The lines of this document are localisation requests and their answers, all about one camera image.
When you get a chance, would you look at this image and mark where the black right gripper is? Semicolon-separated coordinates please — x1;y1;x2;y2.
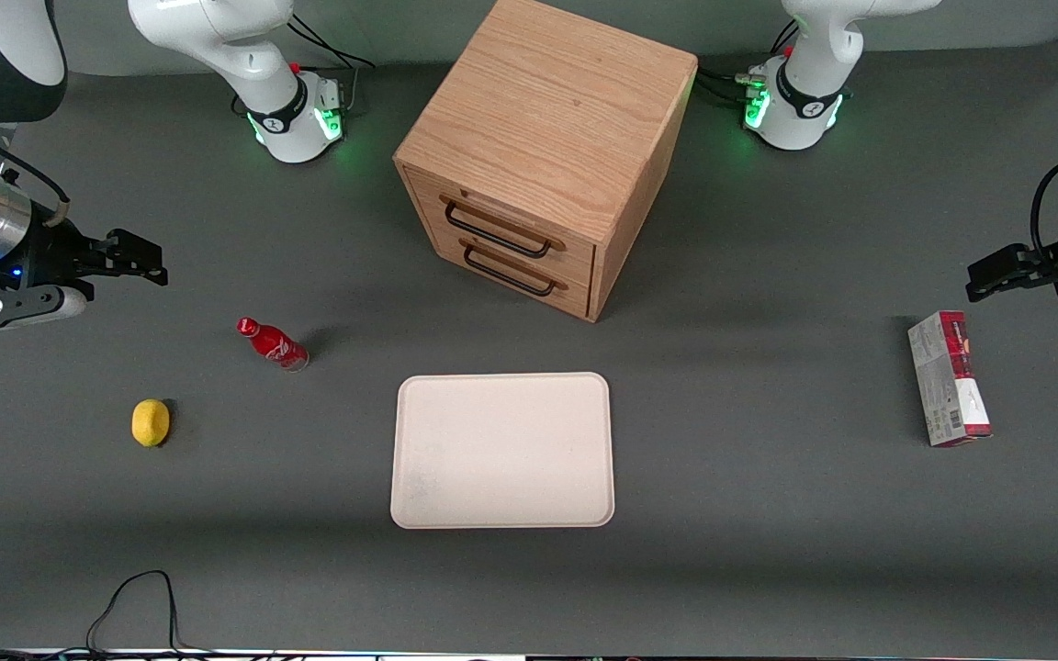
0;223;170;302

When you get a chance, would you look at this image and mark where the black metal drawer handle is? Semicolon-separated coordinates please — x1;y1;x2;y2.
461;241;559;298
443;197;555;259

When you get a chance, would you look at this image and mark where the plain wooden drawer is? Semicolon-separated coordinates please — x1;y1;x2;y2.
423;228;596;320

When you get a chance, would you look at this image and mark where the wooden drawer cabinet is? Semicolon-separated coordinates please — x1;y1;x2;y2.
393;0;699;323

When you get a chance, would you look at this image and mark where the red and grey carton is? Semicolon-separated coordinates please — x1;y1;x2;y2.
906;310;994;449

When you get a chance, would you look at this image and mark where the red soda bottle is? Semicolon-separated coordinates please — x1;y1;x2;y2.
236;317;310;373

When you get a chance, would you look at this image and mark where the yellow lemon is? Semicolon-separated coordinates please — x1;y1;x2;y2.
131;398;172;449

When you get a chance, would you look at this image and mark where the beige plastic tray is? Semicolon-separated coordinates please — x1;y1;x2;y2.
389;371;616;531

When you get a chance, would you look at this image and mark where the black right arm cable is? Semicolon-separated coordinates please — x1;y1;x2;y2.
0;119;71;230

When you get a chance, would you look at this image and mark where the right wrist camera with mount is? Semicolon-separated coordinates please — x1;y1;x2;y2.
0;281;91;340

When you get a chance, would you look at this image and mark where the black base cable bundle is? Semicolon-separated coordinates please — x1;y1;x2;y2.
288;14;376;116
694;18;801;109

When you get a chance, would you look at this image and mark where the thin black looped cable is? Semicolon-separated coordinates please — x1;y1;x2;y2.
0;570;218;658

